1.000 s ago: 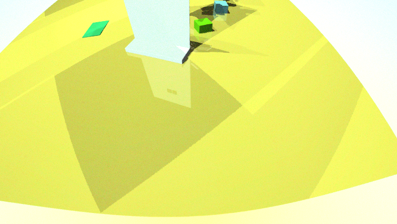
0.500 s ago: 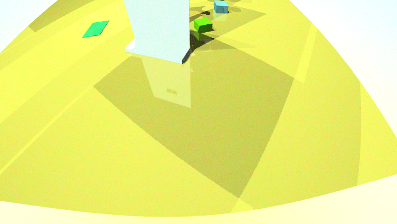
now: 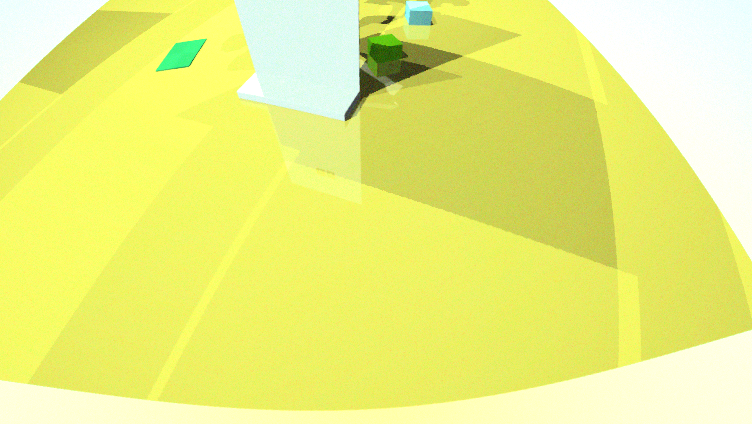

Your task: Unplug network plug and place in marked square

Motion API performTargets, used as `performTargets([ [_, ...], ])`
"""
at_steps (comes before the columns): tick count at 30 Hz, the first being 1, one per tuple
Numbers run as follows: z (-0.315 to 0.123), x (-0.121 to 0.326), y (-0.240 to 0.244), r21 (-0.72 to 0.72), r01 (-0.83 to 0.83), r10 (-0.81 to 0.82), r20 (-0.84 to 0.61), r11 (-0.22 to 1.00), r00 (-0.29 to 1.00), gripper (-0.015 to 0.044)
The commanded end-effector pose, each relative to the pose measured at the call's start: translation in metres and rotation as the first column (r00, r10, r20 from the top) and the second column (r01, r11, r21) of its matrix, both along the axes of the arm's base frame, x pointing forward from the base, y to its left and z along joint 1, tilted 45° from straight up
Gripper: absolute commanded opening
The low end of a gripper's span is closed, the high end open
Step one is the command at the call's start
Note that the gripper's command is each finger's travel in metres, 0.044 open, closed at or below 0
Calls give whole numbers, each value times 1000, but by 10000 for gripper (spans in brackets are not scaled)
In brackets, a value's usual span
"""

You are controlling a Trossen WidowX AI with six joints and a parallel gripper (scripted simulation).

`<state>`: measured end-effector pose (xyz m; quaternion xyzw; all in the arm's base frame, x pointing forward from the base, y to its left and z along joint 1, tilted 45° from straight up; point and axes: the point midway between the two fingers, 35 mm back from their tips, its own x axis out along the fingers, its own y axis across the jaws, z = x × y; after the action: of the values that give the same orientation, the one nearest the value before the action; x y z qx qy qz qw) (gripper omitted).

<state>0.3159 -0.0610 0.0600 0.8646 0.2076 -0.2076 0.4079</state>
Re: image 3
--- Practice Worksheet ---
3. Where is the green cube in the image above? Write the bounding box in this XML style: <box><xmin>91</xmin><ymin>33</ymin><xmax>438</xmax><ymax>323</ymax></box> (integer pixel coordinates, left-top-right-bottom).
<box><xmin>368</xmin><ymin>34</ymin><xmax>403</xmax><ymax>63</ymax></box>

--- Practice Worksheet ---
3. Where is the green flat square marker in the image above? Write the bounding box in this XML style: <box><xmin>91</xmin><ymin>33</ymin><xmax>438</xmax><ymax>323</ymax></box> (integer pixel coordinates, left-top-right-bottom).
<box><xmin>156</xmin><ymin>38</ymin><xmax>207</xmax><ymax>72</ymax></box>

